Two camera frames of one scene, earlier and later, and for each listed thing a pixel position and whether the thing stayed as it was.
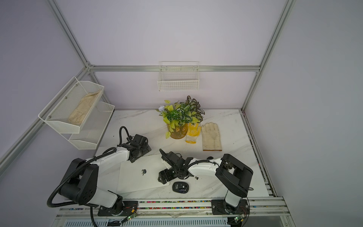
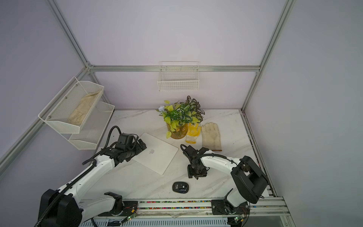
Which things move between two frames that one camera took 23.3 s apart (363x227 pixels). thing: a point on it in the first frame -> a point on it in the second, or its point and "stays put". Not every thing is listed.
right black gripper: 163,176 -> 191,172
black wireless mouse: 180,187 stays put
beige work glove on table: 211,137 stays put
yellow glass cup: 193,131 stays put
